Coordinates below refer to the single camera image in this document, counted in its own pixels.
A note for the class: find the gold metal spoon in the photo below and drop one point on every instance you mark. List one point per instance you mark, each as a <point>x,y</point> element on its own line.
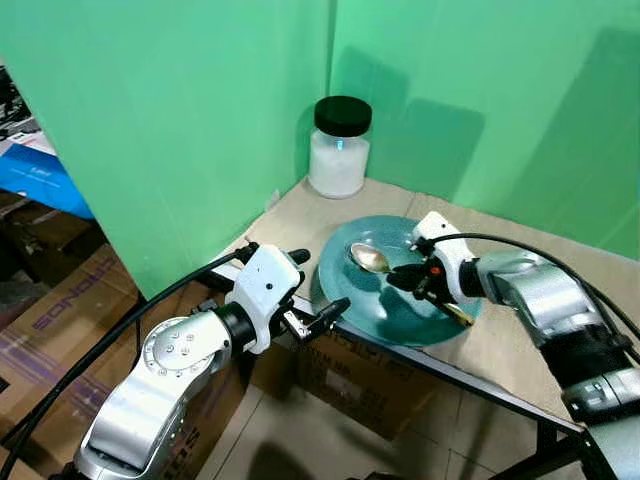
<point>368,259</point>

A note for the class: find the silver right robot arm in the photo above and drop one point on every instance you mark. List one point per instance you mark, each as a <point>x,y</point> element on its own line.
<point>535,295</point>

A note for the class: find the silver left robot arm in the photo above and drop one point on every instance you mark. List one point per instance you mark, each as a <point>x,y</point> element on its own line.
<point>165,370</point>

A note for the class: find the teal round plate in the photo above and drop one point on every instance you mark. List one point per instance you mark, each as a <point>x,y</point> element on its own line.
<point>400,318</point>

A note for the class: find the plain brown cardboard box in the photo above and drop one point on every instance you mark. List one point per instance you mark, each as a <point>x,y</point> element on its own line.
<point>370,385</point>

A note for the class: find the black-lidded jar of white powder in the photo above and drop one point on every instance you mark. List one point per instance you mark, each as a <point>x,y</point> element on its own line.
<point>339,160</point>

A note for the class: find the purple-printed cardboard box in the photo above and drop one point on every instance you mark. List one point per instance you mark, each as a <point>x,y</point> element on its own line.
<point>60,320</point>
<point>205,415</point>

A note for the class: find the green backdrop panel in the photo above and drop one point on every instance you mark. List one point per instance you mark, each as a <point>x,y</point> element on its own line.
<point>520,100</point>
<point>170,120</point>

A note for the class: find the blue carton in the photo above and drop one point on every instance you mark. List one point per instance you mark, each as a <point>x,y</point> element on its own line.
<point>35,180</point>

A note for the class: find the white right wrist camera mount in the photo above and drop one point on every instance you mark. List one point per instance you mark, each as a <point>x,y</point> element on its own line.
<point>452,262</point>

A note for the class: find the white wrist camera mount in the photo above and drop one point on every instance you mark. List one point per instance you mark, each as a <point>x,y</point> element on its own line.
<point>262,290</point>
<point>452,262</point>

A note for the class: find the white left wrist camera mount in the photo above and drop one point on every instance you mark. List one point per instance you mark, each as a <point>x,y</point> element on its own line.
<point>262,290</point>

